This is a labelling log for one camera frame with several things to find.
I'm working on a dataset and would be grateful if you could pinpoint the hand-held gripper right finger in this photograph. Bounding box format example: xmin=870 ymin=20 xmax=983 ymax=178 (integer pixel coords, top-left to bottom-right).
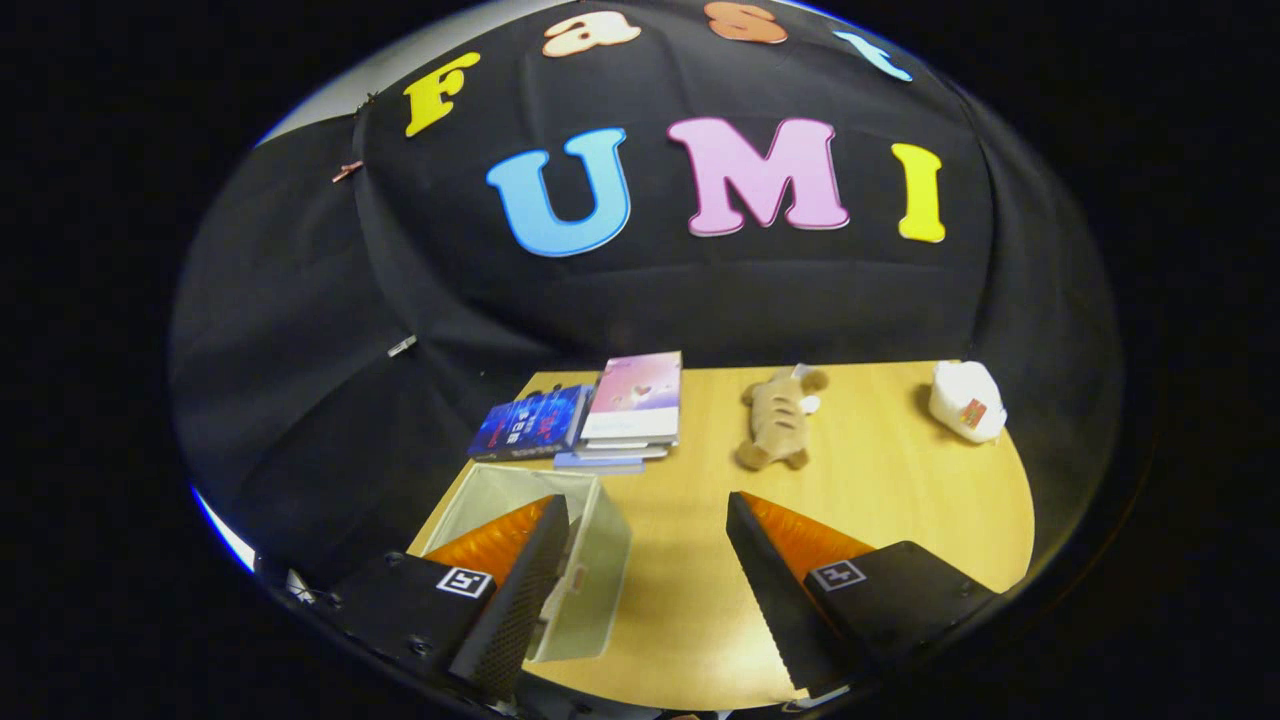
xmin=726 ymin=491 xmax=1001 ymax=699

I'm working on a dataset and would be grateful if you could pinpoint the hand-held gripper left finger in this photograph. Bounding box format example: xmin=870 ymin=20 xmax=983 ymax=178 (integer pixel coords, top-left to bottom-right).
xmin=320 ymin=494 xmax=571 ymax=703

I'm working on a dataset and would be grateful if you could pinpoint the cream fabric storage box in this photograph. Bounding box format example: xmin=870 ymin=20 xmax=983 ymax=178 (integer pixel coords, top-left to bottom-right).
xmin=420 ymin=463 xmax=633 ymax=663

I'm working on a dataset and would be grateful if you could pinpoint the light blue book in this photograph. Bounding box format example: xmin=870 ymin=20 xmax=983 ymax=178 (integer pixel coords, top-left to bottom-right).
xmin=553 ymin=452 xmax=646 ymax=475

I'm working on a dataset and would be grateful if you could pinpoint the dark blue book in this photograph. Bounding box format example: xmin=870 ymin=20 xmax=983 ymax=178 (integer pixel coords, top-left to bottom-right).
xmin=468 ymin=385 xmax=595 ymax=462

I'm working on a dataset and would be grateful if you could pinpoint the brown plush toy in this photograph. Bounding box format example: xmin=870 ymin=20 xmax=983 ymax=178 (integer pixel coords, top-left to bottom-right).
xmin=735 ymin=366 xmax=830 ymax=472

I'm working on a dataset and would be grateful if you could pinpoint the grey white book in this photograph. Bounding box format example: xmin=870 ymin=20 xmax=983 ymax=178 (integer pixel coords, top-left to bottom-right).
xmin=575 ymin=437 xmax=673 ymax=461

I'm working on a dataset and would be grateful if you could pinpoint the pink book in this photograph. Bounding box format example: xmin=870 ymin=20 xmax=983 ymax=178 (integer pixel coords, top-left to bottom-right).
xmin=578 ymin=351 xmax=683 ymax=444

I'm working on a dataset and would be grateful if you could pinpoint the white packet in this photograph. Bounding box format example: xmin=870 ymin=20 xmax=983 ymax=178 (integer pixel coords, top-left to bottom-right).
xmin=928 ymin=360 xmax=1008 ymax=444

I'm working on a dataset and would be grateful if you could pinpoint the black backdrop cloth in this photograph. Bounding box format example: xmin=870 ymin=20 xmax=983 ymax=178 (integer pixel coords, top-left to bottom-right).
xmin=168 ymin=0 xmax=1126 ymax=601

